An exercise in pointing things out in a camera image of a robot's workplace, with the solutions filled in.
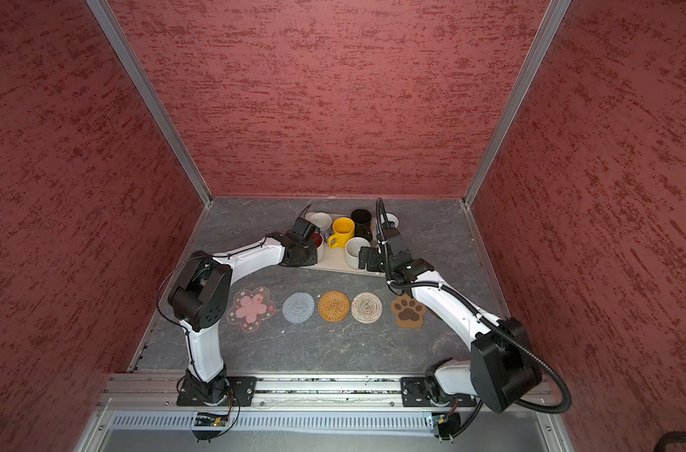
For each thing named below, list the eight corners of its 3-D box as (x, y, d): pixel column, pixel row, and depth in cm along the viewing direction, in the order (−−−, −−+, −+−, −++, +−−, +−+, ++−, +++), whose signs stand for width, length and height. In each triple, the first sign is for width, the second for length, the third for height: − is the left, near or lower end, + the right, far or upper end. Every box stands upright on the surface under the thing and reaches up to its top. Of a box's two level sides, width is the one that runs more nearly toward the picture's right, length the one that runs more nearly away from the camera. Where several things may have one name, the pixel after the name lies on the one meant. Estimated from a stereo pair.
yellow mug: (329, 251, 106) (328, 235, 98) (336, 231, 112) (336, 215, 105) (349, 255, 105) (349, 240, 97) (355, 234, 111) (356, 219, 103)
